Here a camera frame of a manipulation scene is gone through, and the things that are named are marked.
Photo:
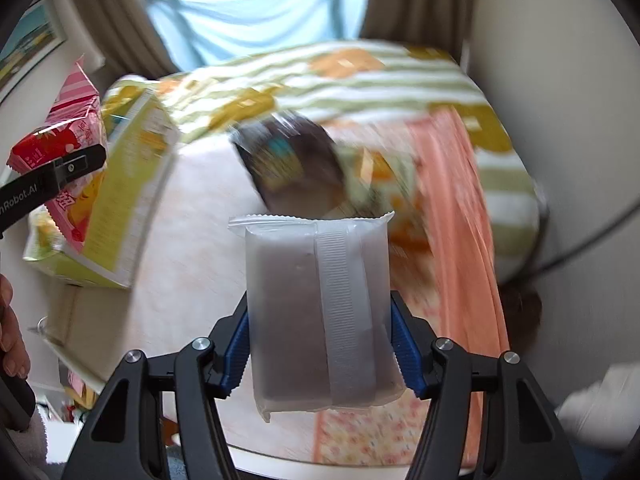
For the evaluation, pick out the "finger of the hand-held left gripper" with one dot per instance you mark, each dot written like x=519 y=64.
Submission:
x=80 y=162

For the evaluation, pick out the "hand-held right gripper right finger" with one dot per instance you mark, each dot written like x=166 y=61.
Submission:
x=406 y=355

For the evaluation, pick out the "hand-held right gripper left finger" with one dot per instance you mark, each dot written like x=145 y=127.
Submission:
x=235 y=360

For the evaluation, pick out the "pink strawberry snack packet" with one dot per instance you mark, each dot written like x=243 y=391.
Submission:
x=65 y=120

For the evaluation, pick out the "yellow-green cardboard box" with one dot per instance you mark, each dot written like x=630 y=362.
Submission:
x=130 y=185

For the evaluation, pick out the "frosted translucent snack packet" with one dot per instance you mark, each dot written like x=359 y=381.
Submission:
x=310 y=320

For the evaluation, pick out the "person's left hand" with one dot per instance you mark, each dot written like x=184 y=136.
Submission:
x=11 y=330

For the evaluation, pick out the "dark brown object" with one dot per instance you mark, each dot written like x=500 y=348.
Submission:
x=522 y=312

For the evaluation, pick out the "brown curtain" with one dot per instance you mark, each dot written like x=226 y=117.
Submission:
x=135 y=15
x=415 y=0

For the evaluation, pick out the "orange cake packet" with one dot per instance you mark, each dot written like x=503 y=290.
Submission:
x=385 y=185

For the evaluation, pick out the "white cloth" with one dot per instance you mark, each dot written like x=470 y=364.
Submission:
x=600 y=400

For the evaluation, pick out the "dark brown snack bag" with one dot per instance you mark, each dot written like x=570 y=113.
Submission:
x=295 y=165

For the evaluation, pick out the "light blue curtain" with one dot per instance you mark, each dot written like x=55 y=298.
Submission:
x=260 y=10

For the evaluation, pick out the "striped flower blanket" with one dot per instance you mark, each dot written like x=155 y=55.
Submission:
x=350 y=90

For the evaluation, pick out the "framed wall poster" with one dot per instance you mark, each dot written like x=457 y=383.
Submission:
x=27 y=45

